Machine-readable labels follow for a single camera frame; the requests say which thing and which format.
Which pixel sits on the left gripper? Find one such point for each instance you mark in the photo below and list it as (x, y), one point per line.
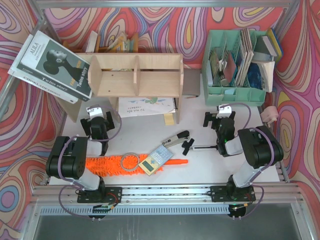
(85, 122)

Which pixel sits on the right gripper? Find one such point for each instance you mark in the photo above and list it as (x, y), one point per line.
(208, 119)

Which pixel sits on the clear tape roll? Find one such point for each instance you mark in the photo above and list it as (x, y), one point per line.
(130, 162)

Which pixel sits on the orange microfiber duster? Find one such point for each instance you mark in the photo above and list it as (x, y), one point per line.
(109, 166)

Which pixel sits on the gold grey calculator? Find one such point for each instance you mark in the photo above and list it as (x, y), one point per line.
(155, 160)

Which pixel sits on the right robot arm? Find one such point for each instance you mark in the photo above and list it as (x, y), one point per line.
(260, 148)

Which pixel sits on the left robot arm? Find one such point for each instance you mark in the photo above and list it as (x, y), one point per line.
(67, 161)

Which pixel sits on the wooden bookshelf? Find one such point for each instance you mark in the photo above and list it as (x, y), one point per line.
(115, 75)

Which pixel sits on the pencil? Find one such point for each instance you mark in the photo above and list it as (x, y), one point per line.
(191, 97)

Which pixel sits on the spiral drawing notebook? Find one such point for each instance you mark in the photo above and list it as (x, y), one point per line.
(145, 106)

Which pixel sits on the grey black stapler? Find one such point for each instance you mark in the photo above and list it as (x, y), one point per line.
(177, 139)

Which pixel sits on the red notebook in organizer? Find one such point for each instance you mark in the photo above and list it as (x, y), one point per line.
(230, 67)

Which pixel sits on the pink tape dispenser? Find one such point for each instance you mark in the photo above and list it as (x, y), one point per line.
(269, 115)

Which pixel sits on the yellow sticky note pad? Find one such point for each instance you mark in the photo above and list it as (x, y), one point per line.
(169, 119)

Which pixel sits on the stack of thin books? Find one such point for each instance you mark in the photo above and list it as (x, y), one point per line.
(245, 55)

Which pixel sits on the books behind shelf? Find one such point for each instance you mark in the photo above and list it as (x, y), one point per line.
(121, 44)

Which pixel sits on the blue yellow book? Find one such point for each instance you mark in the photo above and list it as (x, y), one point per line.
(276, 43)

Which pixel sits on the white book under Twins story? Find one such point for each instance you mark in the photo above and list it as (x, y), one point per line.
(47, 87)

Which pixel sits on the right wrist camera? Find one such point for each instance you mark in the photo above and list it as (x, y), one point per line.
(223, 111)

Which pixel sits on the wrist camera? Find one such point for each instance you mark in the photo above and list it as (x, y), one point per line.
(223, 111)
(95, 112)

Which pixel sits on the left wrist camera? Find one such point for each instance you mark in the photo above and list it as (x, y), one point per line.
(95, 112)

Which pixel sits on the black handled tool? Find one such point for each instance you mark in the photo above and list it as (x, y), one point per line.
(188, 146)

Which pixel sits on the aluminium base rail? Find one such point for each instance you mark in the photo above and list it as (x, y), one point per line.
(179, 194)

